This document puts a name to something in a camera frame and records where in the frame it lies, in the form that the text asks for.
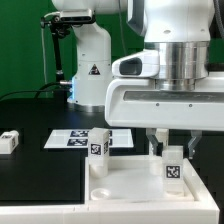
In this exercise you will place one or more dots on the white square table top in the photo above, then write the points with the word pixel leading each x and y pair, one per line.
pixel 130 179

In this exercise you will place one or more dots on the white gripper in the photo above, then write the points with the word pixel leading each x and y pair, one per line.
pixel 132 100

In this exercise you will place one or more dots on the silver camera on stand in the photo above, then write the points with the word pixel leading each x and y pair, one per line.
pixel 76 16

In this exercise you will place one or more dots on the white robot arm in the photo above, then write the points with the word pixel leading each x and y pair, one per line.
pixel 168 84

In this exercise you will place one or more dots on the black camera stand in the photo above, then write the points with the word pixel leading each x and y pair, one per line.
pixel 59 30

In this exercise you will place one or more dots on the white L-shaped obstacle fence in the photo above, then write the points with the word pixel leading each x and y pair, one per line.
pixel 202 210

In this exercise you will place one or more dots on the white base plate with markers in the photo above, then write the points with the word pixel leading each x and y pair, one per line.
pixel 78 138

